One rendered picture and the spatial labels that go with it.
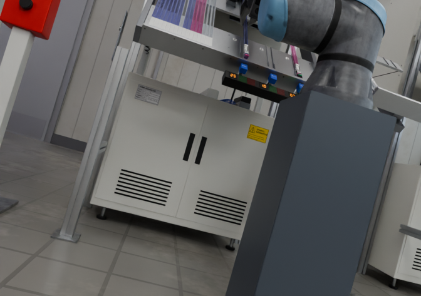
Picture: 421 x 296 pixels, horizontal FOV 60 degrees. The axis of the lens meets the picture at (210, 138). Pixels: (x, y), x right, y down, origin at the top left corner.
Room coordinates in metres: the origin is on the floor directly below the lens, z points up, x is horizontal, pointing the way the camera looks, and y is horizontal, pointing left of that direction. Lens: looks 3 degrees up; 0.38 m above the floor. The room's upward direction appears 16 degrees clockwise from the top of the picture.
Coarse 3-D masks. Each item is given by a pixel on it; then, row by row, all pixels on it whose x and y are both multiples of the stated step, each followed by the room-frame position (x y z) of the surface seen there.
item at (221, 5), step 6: (222, 0) 1.55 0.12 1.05; (216, 6) 1.48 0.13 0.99; (222, 6) 1.51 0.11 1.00; (228, 6) 1.53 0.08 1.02; (240, 6) 1.57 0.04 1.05; (228, 12) 1.49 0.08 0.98; (234, 12) 1.51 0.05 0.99; (240, 12) 1.52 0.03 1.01; (234, 18) 1.57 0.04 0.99; (252, 24) 1.59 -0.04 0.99
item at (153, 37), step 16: (144, 32) 1.17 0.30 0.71; (160, 32) 1.17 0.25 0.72; (160, 48) 1.21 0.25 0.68; (176, 48) 1.21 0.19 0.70; (192, 48) 1.20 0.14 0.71; (208, 48) 1.20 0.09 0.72; (208, 64) 1.24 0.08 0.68; (224, 64) 1.24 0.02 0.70; (240, 64) 1.23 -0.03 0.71; (256, 64) 1.23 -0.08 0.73; (256, 80) 1.28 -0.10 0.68; (288, 80) 1.27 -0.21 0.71; (304, 80) 1.27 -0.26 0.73
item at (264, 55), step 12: (216, 36) 1.31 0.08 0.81; (228, 36) 1.34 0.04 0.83; (240, 36) 1.37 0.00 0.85; (228, 48) 1.28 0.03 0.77; (240, 48) 1.30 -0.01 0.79; (252, 48) 1.34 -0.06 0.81; (264, 48) 1.38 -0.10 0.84; (252, 60) 1.28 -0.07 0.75; (264, 60) 1.31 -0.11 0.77; (276, 60) 1.34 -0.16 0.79; (288, 60) 1.38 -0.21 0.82; (300, 60) 1.41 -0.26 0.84; (288, 72) 1.31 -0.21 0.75
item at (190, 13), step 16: (160, 0) 1.33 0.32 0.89; (176, 0) 1.37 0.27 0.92; (192, 0) 1.42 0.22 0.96; (208, 0) 1.47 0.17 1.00; (160, 16) 1.25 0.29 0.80; (176, 16) 1.29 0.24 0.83; (192, 16) 1.33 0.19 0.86; (208, 16) 1.37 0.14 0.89; (176, 32) 1.21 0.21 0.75; (192, 32) 1.25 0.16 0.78; (208, 32) 1.29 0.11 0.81
